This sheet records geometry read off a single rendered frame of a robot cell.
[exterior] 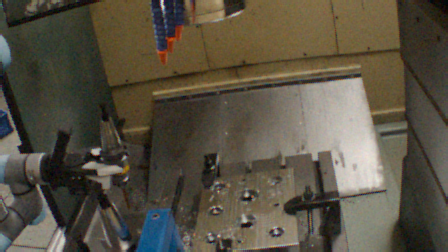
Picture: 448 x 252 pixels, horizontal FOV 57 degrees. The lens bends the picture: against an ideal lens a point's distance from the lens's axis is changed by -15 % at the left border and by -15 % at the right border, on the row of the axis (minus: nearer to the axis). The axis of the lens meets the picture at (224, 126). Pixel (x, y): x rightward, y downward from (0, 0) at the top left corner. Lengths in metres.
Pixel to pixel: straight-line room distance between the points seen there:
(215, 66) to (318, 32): 0.45
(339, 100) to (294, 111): 0.19
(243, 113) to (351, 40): 0.54
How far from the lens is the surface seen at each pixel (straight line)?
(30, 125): 1.44
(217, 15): 0.78
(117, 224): 0.70
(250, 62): 1.96
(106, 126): 0.98
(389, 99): 2.11
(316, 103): 1.93
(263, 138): 1.84
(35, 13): 0.58
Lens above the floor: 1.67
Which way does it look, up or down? 28 degrees down
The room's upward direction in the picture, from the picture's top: 12 degrees counter-clockwise
